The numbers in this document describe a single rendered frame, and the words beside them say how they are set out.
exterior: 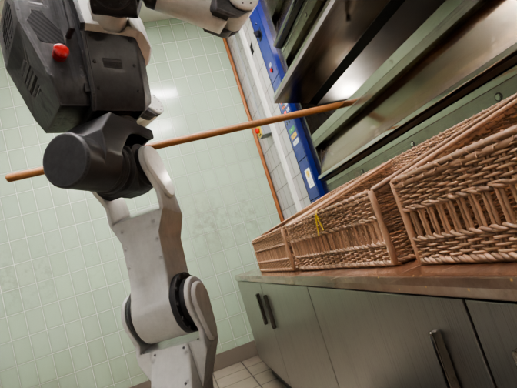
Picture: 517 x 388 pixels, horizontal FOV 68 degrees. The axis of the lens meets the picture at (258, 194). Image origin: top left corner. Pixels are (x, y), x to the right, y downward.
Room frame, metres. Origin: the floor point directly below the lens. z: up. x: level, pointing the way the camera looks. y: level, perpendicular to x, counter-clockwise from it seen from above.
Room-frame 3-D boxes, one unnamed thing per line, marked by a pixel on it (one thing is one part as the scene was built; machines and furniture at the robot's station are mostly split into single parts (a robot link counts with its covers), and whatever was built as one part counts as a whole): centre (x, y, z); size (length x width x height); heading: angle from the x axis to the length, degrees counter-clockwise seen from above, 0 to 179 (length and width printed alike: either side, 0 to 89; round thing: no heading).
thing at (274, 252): (1.63, -0.20, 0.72); 0.56 x 0.49 x 0.28; 14
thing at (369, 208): (1.07, -0.35, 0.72); 0.56 x 0.49 x 0.28; 16
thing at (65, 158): (0.86, 0.32, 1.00); 0.28 x 0.13 x 0.18; 167
